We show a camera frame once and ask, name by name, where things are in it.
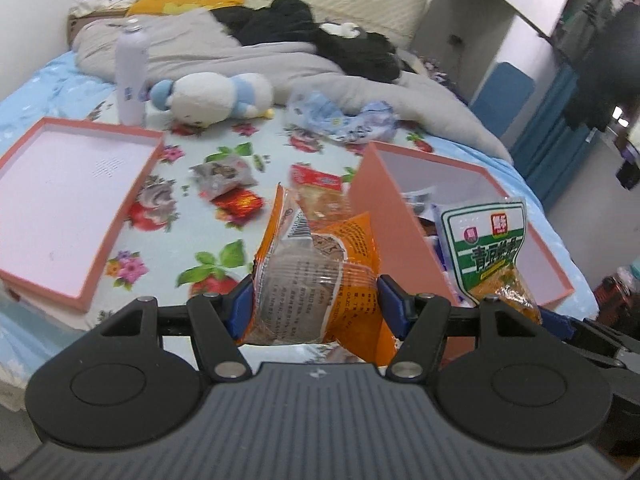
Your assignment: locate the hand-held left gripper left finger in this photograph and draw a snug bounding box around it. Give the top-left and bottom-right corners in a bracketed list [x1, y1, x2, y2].
[95, 277, 253, 381]

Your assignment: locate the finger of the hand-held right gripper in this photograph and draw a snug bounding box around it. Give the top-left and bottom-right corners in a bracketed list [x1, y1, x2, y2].
[539, 307, 618, 361]

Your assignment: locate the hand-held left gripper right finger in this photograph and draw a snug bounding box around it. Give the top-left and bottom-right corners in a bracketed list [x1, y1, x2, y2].
[377, 274, 546, 381]

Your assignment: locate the blue white snack packet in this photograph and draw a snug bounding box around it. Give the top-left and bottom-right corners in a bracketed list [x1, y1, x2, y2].
[400, 187, 437, 223]
[430, 232, 458, 293]

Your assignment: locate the orange snack packet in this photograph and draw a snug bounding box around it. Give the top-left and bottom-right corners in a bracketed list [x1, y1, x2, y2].
[250, 183, 398, 367]

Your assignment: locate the deep pink box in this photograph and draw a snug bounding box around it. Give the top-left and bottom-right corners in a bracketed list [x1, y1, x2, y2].
[347, 141, 575, 366]

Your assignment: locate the green label snack packet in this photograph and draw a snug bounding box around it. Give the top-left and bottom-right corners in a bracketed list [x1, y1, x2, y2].
[434, 199, 543, 326]

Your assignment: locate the floral printed mat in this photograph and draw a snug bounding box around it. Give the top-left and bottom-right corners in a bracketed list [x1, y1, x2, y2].
[85, 95, 436, 361]

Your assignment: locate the small red snack packet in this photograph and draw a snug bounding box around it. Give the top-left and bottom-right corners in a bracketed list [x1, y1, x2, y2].
[212, 187, 266, 219]

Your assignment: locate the red label snack packet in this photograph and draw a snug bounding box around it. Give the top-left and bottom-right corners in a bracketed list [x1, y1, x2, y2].
[290, 162, 353, 223]

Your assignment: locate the clear brown snack packet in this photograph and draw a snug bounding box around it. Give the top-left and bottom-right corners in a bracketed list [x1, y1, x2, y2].
[190, 155, 258, 198]

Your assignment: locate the blue curtain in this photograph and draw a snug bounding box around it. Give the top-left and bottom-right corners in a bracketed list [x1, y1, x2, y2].
[510, 65, 613, 213]

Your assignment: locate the crumpled blue white plastic bag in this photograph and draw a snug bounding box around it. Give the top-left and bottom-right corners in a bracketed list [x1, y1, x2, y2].
[286, 91, 399, 145]

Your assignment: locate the shallow pink box lid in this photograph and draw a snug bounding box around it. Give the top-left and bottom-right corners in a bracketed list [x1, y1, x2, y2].
[0, 116, 166, 313]

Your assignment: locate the white and blue plush toy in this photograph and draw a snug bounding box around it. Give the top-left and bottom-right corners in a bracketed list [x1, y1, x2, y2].
[150, 72, 276, 126]

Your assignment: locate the blue chair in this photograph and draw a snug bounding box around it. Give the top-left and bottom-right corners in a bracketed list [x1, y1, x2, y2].
[470, 61, 536, 136]

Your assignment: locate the black hanging garment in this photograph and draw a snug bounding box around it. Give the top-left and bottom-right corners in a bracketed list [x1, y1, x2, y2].
[565, 2, 640, 131]

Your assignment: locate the grey quilt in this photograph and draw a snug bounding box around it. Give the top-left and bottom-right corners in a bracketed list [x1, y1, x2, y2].
[72, 9, 513, 163]

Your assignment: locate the white spray bottle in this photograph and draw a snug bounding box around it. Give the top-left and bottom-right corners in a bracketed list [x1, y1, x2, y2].
[115, 17, 148, 127]

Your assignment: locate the black fleece clothing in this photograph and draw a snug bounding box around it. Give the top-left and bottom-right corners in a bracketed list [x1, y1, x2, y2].
[212, 0, 403, 83]

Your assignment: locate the grey hanging jacket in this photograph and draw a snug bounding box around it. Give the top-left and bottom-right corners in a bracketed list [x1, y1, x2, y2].
[562, 0, 613, 61]

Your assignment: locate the yellow blanket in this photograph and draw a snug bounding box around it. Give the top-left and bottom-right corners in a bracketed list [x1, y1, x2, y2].
[125, 0, 246, 17]

